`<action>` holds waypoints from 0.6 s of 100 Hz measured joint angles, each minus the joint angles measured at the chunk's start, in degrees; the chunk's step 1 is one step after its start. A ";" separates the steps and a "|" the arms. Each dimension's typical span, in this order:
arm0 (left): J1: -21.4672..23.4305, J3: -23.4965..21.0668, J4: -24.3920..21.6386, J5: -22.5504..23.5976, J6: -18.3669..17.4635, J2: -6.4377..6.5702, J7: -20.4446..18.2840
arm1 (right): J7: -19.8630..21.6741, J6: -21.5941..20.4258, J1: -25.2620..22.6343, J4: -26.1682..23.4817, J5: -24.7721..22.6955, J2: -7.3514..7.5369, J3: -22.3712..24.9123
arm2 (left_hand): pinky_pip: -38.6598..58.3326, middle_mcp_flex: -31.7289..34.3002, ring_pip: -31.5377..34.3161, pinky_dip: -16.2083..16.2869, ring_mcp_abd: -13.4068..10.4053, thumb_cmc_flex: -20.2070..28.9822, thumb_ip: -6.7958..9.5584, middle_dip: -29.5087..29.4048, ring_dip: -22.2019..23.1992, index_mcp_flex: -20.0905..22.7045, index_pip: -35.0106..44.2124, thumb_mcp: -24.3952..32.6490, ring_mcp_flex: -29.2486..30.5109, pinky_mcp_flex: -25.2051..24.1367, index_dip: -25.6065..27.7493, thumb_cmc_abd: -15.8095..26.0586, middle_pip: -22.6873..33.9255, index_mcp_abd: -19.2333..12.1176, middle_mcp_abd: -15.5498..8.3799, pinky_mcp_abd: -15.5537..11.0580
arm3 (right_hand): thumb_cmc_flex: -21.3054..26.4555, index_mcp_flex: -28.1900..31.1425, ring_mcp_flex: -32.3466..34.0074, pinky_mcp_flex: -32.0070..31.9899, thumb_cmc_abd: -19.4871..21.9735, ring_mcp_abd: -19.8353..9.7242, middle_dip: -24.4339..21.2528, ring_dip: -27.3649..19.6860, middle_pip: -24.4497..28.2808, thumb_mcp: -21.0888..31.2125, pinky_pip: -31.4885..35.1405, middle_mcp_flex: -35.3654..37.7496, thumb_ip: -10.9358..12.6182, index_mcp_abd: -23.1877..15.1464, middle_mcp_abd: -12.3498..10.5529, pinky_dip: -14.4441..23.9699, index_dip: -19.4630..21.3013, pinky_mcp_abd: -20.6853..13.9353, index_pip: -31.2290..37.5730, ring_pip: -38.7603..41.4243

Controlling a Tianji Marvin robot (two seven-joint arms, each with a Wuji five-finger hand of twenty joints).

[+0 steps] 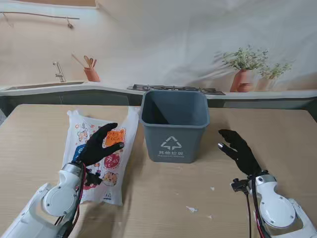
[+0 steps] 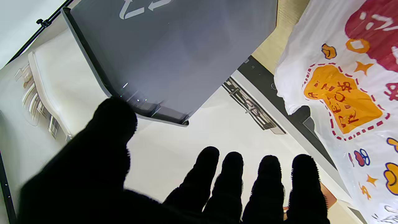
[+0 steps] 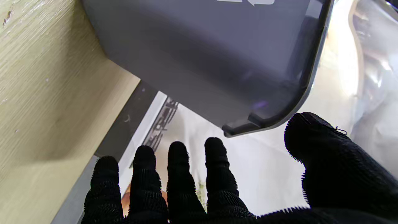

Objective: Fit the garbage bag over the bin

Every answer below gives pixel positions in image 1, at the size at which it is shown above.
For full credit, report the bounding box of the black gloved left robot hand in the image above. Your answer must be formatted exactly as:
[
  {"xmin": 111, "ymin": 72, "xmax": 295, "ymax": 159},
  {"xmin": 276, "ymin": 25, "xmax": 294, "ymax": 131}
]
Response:
[{"xmin": 71, "ymin": 122, "xmax": 125, "ymax": 168}]

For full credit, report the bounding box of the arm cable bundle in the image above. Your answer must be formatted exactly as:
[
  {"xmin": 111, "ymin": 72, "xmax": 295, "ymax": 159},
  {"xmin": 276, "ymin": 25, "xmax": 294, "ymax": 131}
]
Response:
[
  {"xmin": 245, "ymin": 177, "xmax": 265, "ymax": 238},
  {"xmin": 53, "ymin": 161, "xmax": 86, "ymax": 238}
]

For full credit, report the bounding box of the grey plastic waste bin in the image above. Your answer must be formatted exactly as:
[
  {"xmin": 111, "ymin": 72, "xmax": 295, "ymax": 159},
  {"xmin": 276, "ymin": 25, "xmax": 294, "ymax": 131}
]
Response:
[{"xmin": 138, "ymin": 89, "xmax": 211, "ymax": 164}]

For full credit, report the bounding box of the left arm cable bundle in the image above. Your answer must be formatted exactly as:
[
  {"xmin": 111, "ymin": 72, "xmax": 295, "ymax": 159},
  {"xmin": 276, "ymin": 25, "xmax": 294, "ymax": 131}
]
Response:
[{"xmin": 53, "ymin": 161, "xmax": 86, "ymax": 238}]

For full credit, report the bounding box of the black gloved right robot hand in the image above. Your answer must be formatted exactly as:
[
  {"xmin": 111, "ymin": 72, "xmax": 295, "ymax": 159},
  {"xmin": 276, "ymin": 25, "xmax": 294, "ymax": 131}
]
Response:
[{"xmin": 217, "ymin": 128, "xmax": 263, "ymax": 177}]

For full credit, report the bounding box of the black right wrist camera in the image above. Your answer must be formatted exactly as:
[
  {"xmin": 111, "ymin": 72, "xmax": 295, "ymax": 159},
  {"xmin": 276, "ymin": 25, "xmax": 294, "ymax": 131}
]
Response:
[{"xmin": 229, "ymin": 178, "xmax": 251, "ymax": 194}]

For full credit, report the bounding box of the printed white plastic garbage bag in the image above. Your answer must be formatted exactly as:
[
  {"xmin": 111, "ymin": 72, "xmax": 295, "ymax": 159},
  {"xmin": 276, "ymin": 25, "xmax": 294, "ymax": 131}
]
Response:
[{"xmin": 61, "ymin": 107, "xmax": 141, "ymax": 206}]

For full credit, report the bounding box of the printed kitchen backdrop cloth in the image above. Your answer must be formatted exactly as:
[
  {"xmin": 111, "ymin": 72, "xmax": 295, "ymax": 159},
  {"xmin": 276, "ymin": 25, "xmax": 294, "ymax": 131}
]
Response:
[{"xmin": 0, "ymin": 0, "xmax": 317, "ymax": 110}]

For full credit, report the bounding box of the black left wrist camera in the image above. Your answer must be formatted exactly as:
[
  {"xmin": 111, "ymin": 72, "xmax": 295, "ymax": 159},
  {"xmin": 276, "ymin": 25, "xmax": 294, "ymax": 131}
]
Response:
[{"xmin": 84, "ymin": 172, "xmax": 102, "ymax": 188}]

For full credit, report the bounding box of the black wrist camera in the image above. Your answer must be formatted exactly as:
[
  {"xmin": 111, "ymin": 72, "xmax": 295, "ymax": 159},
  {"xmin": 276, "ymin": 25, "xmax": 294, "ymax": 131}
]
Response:
[
  {"xmin": 229, "ymin": 178, "xmax": 251, "ymax": 194},
  {"xmin": 84, "ymin": 172, "xmax": 102, "ymax": 188}
]

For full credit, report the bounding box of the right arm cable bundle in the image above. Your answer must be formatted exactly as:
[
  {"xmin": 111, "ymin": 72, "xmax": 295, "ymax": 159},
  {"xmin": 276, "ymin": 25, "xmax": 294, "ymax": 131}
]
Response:
[{"xmin": 245, "ymin": 177, "xmax": 265, "ymax": 238}]

